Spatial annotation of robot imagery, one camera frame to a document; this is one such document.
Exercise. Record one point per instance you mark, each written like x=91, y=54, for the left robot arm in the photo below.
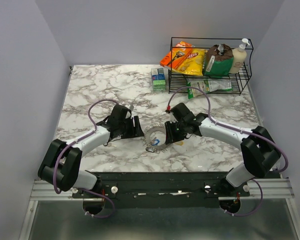
x=61, y=163

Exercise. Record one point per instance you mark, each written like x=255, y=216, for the black wire rack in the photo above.
x=177, y=81

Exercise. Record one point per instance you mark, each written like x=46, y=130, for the blue key tag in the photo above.
x=155, y=142

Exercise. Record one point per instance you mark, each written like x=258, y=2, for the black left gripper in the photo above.
x=136, y=131

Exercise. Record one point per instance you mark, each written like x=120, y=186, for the cream lotion pump bottle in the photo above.
x=239, y=56

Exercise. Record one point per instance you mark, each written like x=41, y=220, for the green white snack bag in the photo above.
x=209, y=86

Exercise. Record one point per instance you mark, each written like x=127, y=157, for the black key tag with key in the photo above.
x=109, y=144

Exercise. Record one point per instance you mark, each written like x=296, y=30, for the orange razor package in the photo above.
x=177, y=56

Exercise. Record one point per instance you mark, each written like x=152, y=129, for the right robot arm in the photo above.
x=256, y=145

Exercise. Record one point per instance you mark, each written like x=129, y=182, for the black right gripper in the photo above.
x=170, y=137

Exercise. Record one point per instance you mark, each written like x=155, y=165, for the black mounting base rail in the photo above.
x=162, y=190

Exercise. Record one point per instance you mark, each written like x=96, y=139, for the yellow chips bag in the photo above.
x=193, y=64

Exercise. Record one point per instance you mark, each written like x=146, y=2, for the green sponge pack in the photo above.
x=158, y=79

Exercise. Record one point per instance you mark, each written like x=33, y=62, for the brown green coffee bag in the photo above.
x=218, y=61

